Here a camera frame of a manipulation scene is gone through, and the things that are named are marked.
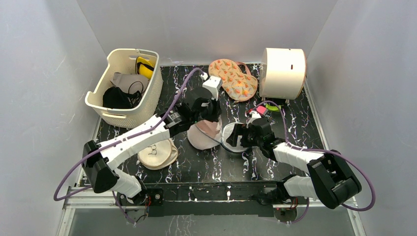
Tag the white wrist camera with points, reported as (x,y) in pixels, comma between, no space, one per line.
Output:
(212,83)
(253,116)

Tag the green clip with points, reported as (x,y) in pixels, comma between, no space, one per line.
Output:
(273,108)

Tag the pink block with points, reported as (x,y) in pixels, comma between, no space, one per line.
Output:
(262,111)

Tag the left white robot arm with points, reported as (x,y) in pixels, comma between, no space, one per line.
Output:
(102,161)

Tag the floral orange mesh laundry bag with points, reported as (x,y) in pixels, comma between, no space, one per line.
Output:
(237,81)

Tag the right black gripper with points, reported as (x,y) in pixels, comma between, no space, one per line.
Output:
(243,137)

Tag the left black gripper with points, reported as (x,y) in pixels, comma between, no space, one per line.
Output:
(217,110)

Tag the cream round mesh laundry bag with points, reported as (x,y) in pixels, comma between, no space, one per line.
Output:
(158,155)

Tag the pink bra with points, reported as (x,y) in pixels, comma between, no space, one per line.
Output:
(210,128)

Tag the black bra in basket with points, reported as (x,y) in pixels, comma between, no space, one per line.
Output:
(125,97)

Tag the yellow black bra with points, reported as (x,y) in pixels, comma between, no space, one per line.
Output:
(144,67)

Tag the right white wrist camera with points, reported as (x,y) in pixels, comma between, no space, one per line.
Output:
(253,116)

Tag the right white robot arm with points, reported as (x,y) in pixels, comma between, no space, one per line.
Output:
(329,177)

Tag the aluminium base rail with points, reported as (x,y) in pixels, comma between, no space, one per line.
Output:
(191,193)

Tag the cream cylindrical drum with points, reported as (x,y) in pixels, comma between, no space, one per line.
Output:
(282,73)

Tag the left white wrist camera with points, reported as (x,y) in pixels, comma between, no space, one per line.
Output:
(212,83)

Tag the cream perforated laundry basket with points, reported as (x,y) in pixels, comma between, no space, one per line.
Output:
(123,61)

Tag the white blue-trimmed mesh laundry bag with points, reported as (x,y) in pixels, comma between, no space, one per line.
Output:
(202,141)

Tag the grey garment in basket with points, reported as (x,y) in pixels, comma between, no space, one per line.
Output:
(130,83)

